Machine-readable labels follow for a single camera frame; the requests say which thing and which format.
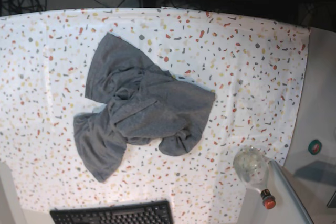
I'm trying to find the green tape roll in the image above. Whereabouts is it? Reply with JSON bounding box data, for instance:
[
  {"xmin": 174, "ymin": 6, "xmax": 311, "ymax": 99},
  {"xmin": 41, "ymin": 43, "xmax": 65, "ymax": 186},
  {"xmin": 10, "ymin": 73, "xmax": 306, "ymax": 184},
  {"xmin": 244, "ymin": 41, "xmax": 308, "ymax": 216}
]
[{"xmin": 308, "ymin": 140, "xmax": 322, "ymax": 155}]

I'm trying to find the grey t-shirt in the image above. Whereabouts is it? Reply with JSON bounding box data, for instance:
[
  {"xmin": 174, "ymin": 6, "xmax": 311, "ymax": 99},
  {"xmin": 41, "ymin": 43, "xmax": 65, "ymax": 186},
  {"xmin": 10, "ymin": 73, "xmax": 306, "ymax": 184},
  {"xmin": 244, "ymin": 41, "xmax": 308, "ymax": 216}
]
[{"xmin": 73, "ymin": 34, "xmax": 215, "ymax": 183}]

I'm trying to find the clear glass bottle red cap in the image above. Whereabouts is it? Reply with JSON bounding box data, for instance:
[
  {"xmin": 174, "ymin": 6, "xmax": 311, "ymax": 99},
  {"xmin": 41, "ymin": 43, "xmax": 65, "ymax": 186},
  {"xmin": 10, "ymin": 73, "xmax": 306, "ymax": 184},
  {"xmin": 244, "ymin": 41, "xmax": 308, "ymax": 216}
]
[{"xmin": 233, "ymin": 146, "xmax": 276, "ymax": 210}]

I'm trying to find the black computer keyboard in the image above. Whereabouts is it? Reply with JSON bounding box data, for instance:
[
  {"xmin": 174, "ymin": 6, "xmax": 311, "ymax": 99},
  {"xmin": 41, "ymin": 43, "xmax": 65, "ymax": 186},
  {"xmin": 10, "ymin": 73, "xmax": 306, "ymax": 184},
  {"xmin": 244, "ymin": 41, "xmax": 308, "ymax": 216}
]
[{"xmin": 49, "ymin": 200, "xmax": 174, "ymax": 224}]

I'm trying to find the terrazzo patterned tablecloth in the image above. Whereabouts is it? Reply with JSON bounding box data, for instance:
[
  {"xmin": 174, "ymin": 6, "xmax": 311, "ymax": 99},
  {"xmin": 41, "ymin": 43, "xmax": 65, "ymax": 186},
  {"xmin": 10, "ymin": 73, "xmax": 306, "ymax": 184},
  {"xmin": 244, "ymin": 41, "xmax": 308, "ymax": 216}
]
[{"xmin": 1, "ymin": 8, "xmax": 310, "ymax": 223}]

